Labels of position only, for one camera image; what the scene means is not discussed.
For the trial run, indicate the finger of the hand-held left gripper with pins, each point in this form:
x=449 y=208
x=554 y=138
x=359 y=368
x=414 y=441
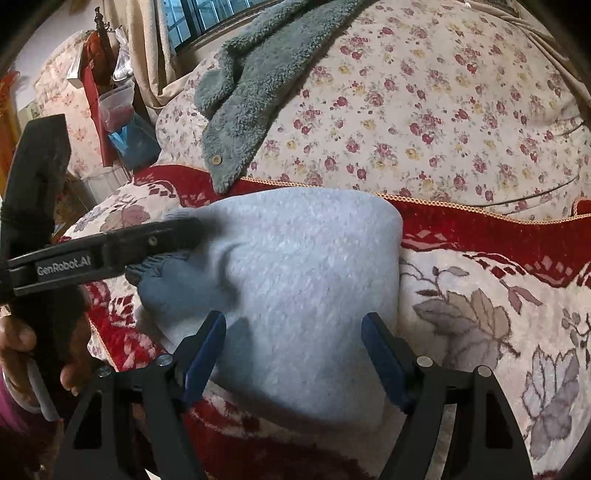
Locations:
x=157 y=237

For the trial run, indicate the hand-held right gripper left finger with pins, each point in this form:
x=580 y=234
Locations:
x=203 y=360

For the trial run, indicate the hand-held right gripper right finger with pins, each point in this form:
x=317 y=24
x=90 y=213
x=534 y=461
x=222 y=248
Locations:
x=385 y=364

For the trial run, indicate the person's left forearm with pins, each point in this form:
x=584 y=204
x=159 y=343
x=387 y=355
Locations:
x=11 y=424

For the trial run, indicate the person's left hand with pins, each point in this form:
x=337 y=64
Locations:
x=16 y=339

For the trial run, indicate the white ribbed bin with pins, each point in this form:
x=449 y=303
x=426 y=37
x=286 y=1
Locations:
x=106 y=184

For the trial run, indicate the floral cushion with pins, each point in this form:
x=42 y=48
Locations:
x=60 y=92

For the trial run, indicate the blue plastic bag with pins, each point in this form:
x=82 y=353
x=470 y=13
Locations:
x=134 y=143

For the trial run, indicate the red patterned blanket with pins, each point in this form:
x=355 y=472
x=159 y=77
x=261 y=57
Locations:
x=461 y=300

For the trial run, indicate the clear plastic container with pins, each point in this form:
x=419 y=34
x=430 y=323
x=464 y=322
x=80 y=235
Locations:
x=115 y=106

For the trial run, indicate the silver bangle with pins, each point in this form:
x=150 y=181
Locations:
x=44 y=397

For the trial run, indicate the beige curtain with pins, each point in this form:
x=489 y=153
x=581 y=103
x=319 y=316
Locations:
x=143 y=55

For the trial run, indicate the green fleece jacket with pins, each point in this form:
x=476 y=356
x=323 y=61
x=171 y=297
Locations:
x=258 y=92

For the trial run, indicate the barred window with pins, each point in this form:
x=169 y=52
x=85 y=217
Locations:
x=207 y=14

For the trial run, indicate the floral bed sheet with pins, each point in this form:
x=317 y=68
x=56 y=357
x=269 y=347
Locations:
x=415 y=92

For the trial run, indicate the dark wooden post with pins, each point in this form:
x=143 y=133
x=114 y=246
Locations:
x=102 y=41

